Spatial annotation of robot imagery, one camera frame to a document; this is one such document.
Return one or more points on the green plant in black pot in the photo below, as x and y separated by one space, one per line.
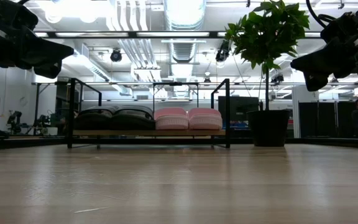
269 127

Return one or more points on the black background cabinet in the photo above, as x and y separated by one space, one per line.
238 107

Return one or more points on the black slide sandal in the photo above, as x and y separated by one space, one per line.
95 119
132 119

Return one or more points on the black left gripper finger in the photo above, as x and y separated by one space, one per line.
50 71
45 51

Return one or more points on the pink slide sandal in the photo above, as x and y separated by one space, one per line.
205 119
171 119

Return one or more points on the black partition wall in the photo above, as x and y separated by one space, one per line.
328 119

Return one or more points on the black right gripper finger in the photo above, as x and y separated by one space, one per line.
315 81
322 60

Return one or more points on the silver ceiling air duct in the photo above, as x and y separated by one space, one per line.
183 18

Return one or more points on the wooden shelf black metal frame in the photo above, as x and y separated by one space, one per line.
148 132

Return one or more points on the black ceiling spotlight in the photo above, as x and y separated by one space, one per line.
221 55
116 55

